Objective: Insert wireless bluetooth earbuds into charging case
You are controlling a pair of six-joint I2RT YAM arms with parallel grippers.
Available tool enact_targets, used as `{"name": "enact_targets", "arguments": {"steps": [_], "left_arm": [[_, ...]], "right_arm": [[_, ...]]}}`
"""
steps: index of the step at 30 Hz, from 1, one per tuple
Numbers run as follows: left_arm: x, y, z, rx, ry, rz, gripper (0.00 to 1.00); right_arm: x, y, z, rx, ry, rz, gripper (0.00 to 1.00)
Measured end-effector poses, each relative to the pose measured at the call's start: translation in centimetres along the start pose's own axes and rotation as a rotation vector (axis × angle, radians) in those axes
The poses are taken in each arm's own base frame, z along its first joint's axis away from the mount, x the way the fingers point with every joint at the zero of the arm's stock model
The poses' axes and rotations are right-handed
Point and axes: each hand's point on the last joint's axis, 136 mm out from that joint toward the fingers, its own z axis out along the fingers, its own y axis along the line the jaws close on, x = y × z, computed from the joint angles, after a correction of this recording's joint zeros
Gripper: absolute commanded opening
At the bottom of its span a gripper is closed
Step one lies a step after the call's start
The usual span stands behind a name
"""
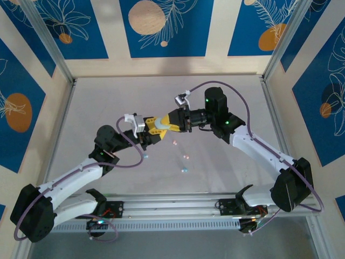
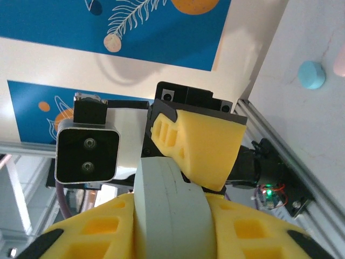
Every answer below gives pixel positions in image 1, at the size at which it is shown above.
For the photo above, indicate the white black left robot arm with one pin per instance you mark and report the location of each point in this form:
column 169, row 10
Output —
column 72, row 178

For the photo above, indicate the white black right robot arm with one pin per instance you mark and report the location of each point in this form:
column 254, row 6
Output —
column 258, row 147

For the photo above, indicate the control circuit board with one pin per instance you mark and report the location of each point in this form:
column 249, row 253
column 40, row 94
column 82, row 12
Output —
column 97, row 225
column 248, row 225

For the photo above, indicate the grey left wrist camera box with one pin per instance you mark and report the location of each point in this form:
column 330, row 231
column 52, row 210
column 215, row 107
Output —
column 140, row 124

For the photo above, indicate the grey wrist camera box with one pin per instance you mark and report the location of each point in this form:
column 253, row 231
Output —
column 140, row 124
column 181, row 100

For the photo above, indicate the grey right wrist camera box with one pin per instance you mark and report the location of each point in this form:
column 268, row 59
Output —
column 181, row 100

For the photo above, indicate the aluminium table side rail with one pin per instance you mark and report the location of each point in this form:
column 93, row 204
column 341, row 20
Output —
column 60, row 126
column 272, row 108

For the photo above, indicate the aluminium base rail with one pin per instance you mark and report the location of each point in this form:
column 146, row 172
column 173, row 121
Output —
column 172, row 205

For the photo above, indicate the aluminium frame post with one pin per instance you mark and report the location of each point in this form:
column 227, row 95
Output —
column 284, row 40
column 48, row 43

